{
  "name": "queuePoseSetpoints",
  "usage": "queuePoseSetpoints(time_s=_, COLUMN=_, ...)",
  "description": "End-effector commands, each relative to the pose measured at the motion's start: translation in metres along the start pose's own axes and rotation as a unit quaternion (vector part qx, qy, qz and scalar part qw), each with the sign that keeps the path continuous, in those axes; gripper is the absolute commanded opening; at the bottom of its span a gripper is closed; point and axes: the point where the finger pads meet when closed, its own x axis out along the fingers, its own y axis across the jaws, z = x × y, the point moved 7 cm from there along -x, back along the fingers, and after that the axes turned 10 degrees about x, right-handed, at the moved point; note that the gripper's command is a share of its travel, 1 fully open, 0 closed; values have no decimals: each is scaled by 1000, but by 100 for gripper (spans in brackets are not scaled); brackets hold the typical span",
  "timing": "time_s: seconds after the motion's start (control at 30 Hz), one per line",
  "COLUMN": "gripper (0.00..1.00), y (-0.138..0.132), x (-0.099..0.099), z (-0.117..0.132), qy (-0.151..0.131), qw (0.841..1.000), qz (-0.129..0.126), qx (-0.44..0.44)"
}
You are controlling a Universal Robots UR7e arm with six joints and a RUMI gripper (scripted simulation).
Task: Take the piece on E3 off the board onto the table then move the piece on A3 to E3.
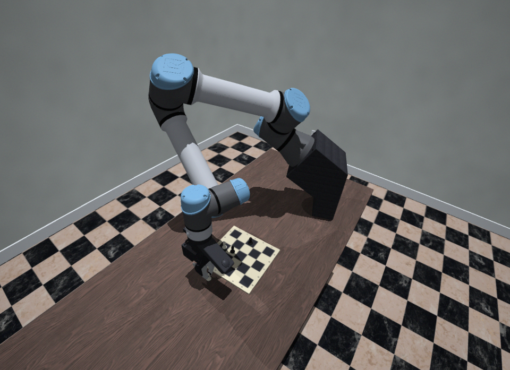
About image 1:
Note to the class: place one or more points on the black and cream chessboard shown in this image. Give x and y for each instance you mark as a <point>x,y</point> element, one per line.
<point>250,261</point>

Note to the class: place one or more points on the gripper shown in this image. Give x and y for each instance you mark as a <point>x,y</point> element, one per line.
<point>193,253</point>

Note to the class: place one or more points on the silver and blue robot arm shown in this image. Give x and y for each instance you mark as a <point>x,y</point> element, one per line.
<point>174,82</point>

